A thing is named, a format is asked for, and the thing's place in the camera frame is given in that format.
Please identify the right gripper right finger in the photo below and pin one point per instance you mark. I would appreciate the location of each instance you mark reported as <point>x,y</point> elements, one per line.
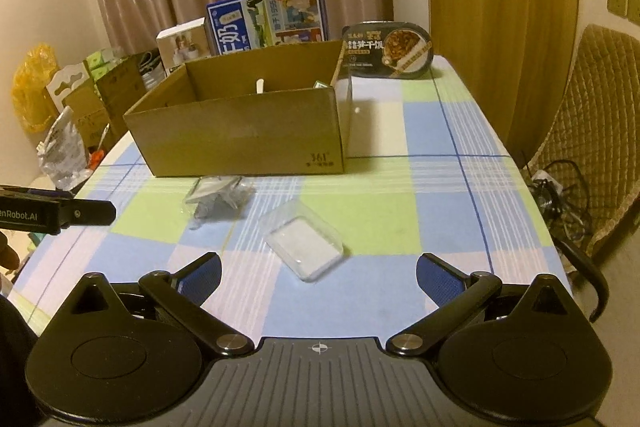
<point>459,298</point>

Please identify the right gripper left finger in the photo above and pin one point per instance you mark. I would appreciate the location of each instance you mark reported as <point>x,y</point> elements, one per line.
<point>181,295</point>

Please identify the clear white box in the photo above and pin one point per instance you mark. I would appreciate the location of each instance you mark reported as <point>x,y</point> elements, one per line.
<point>216,198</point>

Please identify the clear plastic lidded case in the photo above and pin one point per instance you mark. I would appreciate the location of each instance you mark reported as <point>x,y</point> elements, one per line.
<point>303,241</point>

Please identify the white plastic spoon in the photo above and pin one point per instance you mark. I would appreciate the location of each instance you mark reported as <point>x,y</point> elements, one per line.
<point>259,85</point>

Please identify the silver plastic bag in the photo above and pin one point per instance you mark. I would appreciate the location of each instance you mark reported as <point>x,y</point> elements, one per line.
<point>62,155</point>

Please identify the checked tablecloth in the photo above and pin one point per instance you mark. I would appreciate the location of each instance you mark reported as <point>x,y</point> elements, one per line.
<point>424,173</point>

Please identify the cardboard boxes pile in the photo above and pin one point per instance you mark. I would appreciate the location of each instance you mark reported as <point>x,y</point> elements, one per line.
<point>99,100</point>

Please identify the yellow plastic bag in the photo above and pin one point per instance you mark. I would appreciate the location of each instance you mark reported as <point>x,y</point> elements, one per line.
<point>31,102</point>

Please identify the quilted brown chair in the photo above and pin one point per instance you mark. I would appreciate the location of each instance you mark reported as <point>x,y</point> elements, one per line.
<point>584,177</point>

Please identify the brown cardboard box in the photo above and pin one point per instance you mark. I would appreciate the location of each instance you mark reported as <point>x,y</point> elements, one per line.
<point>206,119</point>

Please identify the white beige product box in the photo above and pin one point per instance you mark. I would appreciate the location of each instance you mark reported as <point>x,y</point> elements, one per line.
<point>183,43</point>

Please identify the black instant rice bowl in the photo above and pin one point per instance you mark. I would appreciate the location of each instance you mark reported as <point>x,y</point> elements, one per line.
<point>387,49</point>

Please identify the blue milk carton box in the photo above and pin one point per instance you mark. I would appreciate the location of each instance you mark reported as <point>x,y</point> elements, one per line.
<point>247,25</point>

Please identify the golden curtain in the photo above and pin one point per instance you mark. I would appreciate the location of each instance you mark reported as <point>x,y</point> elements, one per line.
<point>514,56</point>

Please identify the wall socket plate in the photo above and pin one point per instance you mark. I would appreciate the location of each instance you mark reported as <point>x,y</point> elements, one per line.
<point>626,9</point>

